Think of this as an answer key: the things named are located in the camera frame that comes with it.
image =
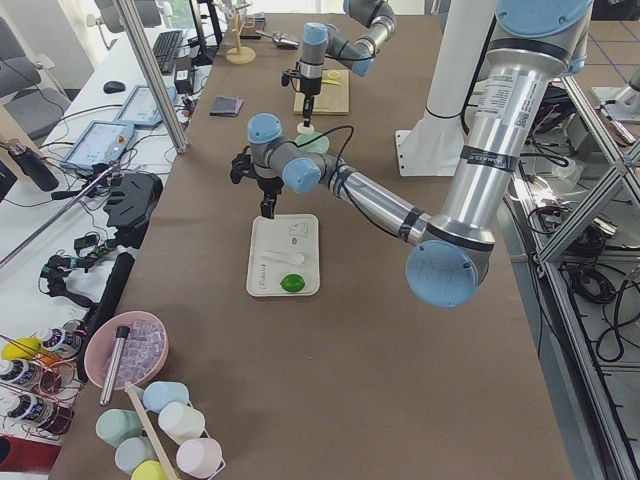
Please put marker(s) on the black bar device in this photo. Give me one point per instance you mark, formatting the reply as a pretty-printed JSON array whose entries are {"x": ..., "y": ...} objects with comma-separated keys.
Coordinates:
[{"x": 100, "y": 312}]

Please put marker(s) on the white plastic cup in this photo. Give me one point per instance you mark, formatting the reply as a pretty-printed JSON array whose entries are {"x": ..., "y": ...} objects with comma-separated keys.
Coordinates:
[{"x": 181, "y": 422}]

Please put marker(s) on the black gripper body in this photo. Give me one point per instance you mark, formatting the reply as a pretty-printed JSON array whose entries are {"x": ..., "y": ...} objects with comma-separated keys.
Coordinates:
[
  {"x": 309, "y": 87},
  {"x": 268, "y": 186}
]

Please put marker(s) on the green lime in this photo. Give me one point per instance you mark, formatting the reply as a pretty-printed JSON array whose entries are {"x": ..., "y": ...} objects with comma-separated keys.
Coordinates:
[{"x": 293, "y": 283}]

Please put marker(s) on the yellow plastic cup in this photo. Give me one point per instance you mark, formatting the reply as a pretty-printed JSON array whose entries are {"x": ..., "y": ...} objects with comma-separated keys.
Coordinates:
[{"x": 149, "y": 470}]

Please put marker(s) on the aluminium frame post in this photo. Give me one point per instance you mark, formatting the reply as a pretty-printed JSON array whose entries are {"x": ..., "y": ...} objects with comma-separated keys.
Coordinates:
[{"x": 133, "y": 26}]

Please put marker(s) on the wooden stick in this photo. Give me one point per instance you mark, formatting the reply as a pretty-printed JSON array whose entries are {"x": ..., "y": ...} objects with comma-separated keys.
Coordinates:
[{"x": 159, "y": 450}]

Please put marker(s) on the black plastic device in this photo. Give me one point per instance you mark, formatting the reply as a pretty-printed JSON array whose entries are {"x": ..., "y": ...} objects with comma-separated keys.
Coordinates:
[{"x": 132, "y": 199}]

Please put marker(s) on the black keyboard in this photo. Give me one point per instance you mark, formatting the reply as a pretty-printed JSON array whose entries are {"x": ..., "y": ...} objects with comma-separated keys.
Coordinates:
[{"x": 165, "y": 49}]

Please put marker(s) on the wooden cutting board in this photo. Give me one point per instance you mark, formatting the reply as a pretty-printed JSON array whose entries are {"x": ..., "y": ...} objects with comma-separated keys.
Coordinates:
[{"x": 333, "y": 100}]

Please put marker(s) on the metal tube tool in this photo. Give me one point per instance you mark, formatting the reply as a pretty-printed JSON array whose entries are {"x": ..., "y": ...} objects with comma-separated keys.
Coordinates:
[{"x": 122, "y": 334}]

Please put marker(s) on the near teach pendant tablet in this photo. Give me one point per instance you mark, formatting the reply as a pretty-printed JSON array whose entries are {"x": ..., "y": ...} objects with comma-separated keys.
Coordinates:
[{"x": 101, "y": 142}]

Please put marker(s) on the white rectangular tray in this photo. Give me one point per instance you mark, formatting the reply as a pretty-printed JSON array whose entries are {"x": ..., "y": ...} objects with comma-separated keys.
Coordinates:
[{"x": 284, "y": 233}]

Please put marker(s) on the white ceramic spoon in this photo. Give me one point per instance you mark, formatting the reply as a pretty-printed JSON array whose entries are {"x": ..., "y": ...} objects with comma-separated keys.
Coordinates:
[{"x": 292, "y": 258}]

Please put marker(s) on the pink bowl with ice cubes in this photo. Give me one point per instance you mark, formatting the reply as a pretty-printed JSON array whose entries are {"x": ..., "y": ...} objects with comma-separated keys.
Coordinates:
[{"x": 145, "y": 351}]

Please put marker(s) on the grey folded cloth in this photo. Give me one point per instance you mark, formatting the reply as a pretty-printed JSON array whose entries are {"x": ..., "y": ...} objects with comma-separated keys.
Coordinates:
[{"x": 224, "y": 106}]

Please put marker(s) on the pink plastic cup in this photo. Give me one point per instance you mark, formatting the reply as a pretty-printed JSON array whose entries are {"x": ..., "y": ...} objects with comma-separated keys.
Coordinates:
[{"x": 200, "y": 457}]

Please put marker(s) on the black water bottle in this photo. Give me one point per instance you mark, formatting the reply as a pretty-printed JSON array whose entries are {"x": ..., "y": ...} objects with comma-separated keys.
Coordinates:
[{"x": 32, "y": 164}]

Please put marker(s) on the black computer mouse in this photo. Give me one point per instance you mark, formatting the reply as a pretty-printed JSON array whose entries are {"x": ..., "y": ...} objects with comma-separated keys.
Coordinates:
[{"x": 113, "y": 86}]

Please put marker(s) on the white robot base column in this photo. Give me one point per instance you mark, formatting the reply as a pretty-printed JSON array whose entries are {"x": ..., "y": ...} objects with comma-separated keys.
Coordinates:
[{"x": 434, "y": 145}]

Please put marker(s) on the pale blue plastic cup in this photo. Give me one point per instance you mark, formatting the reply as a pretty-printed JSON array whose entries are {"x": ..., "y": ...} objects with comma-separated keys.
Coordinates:
[{"x": 132, "y": 452}]

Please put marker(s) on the wooden mug tree stand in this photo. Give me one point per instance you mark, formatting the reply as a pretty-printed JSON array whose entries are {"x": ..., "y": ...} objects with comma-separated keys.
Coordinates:
[{"x": 239, "y": 54}]

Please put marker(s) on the green plastic cup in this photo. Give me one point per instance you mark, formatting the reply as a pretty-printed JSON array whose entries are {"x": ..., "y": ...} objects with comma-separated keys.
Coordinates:
[{"x": 114, "y": 426}]

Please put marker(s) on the teach pendant tablet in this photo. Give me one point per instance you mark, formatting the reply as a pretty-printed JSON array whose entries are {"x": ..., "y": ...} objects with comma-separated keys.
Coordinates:
[
  {"x": 140, "y": 108},
  {"x": 101, "y": 142}
]

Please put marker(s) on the metal scoop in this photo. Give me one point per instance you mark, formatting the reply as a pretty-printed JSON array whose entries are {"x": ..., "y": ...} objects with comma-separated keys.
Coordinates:
[{"x": 281, "y": 40}]

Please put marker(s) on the mint green bowl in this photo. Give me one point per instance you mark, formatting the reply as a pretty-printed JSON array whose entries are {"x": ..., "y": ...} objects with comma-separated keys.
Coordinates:
[{"x": 313, "y": 142}]

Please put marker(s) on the white steamed bun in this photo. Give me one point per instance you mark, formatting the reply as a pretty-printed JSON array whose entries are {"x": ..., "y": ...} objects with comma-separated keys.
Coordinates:
[{"x": 302, "y": 129}]

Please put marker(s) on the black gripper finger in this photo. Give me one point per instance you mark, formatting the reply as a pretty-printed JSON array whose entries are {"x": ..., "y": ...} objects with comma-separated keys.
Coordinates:
[
  {"x": 307, "y": 109},
  {"x": 268, "y": 205}
]

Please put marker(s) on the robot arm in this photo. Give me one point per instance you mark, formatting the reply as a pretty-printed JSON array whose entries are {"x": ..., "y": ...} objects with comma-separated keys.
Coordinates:
[
  {"x": 532, "y": 43},
  {"x": 321, "y": 40}
]

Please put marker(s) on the far teach pendant tablet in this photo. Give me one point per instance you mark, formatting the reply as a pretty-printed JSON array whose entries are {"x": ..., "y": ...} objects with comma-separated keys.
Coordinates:
[{"x": 140, "y": 108}]

